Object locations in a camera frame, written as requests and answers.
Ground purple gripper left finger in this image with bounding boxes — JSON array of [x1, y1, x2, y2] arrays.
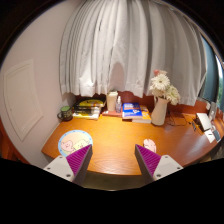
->
[[44, 145, 93, 186]]

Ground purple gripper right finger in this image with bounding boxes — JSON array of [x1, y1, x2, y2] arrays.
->
[[135, 145, 182, 182]]

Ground pink computer mouse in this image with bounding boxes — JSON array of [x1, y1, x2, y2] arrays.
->
[[143, 139, 156, 152]]

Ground round cartoon mouse pad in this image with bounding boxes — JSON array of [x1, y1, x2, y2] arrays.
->
[[58, 130, 93, 156]]

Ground orange yellow book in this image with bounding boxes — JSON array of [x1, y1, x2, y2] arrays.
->
[[133, 105, 151, 124]]

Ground green dark mug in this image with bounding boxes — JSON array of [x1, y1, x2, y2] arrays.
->
[[57, 106, 73, 121]]

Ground white ceramic vase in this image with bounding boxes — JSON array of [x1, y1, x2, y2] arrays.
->
[[151, 97, 168, 126]]

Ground black yellow book stack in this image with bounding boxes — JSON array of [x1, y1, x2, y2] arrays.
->
[[73, 99, 105, 120]]

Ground blue book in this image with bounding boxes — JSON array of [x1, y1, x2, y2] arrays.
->
[[122, 103, 142, 119]]

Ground red flat book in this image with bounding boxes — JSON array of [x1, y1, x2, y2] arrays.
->
[[102, 111, 122, 118]]

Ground small clear sanitizer bottle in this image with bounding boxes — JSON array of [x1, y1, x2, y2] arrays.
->
[[115, 96, 122, 113]]

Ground white box device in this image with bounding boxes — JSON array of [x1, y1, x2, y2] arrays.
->
[[196, 113, 212, 131]]

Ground white cylindrical container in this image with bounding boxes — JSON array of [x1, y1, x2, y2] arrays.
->
[[106, 91, 118, 111]]

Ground white and pink flowers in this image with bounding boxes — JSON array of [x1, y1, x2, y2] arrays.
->
[[149, 70, 180, 105]]

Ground white pleated curtain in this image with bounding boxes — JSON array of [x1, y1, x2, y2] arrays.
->
[[60, 0, 207, 105]]

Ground black cable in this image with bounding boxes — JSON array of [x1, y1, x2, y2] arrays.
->
[[165, 111, 198, 128]]

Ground white wall panel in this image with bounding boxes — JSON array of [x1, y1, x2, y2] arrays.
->
[[3, 60, 43, 140]]

